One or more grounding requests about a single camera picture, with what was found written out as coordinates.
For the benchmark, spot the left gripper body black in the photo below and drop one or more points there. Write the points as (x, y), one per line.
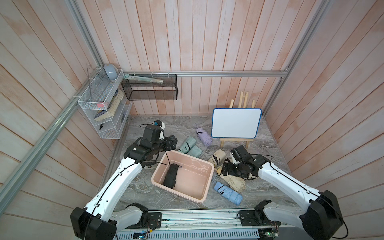
(162, 145)

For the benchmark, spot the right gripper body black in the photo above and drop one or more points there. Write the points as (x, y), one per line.
(235, 169)

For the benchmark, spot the plain beige umbrella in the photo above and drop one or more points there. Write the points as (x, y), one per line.
(236, 183)

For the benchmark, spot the beige umbrella black stripes small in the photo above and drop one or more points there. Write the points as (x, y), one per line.
(217, 157)

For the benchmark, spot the blue umbrella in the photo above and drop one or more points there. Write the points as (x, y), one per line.
(228, 193)

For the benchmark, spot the pink plastic storage box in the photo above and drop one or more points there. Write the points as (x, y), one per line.
(193, 176)

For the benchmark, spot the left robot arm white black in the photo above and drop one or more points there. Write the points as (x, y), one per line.
(98, 220)

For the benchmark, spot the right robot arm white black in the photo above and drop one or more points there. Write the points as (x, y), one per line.
(317, 213)

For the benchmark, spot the green folded umbrella upper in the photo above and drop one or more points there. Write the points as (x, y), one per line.
(187, 145)

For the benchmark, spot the green folded umbrella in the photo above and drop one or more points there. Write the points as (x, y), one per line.
(187, 145)
(195, 152)

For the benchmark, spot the green folded umbrella lower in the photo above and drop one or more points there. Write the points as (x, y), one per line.
(195, 152)

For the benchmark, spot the purple folded umbrella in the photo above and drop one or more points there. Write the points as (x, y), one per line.
(204, 136)

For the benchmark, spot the green flat item on basket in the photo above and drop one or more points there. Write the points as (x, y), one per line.
(142, 79)

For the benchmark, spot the grey round speaker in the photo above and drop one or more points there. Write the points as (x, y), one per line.
(111, 71)

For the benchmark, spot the whiteboard blue frame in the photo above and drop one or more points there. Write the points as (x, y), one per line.
(235, 123)

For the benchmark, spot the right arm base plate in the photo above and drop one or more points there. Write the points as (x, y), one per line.
(255, 218)

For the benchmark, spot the black mesh wall basket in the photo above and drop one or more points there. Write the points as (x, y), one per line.
(143, 91)

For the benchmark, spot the book on wire shelf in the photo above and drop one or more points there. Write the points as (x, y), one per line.
(109, 113)

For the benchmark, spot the white wire shelf rack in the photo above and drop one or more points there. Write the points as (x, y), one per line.
(105, 104)

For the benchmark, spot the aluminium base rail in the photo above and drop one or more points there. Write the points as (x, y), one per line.
(210, 225)

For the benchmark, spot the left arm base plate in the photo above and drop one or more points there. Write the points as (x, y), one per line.
(150, 221)

